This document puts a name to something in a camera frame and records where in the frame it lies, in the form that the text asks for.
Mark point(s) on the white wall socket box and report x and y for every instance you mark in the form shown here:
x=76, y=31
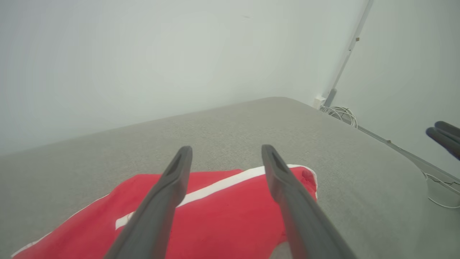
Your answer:
x=319, y=102

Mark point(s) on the red shorts with white stripe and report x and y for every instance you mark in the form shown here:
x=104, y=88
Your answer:
x=222, y=223

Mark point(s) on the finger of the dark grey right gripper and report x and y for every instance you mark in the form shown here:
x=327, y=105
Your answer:
x=445, y=144
x=449, y=127

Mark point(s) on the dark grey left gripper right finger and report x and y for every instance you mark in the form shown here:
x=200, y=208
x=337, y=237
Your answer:
x=309, y=230

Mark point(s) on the grey baseboard strip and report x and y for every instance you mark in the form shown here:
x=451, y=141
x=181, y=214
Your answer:
x=406, y=153

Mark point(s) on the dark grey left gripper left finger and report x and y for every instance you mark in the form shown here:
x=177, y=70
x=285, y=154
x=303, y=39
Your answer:
x=154, y=223

